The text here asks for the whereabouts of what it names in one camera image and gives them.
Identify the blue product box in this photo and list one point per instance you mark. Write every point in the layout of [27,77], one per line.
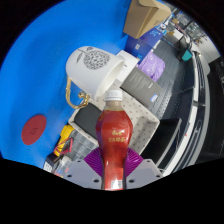
[140,45]

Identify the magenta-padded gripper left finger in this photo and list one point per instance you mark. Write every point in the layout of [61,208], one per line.
[81,173]

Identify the teal lamp head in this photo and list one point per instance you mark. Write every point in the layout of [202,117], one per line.
[186,55]

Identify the grey small-parts drawer cabinet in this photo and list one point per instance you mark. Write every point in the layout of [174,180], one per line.
[81,143]

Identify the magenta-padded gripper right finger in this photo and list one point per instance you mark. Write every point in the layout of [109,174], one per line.
[145,173]

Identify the flat round red coaster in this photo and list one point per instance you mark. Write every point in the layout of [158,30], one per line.
[34,130]

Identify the yellow multimeter with red leads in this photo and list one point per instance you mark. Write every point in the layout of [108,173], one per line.
[66,131]

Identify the dark workbench shelf unit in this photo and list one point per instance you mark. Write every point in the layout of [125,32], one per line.
[170,130]

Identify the dark grey upright box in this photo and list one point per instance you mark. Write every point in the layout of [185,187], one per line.
[141,85]

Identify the red drink bottle white cap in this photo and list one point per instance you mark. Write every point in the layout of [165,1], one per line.
[114,133]

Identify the brown cardboard box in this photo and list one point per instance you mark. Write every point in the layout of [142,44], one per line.
[146,20]

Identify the black box with white label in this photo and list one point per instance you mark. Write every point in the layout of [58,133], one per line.
[50,162]

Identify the purple plastic bag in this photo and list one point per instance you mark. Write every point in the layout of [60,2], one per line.
[151,65]

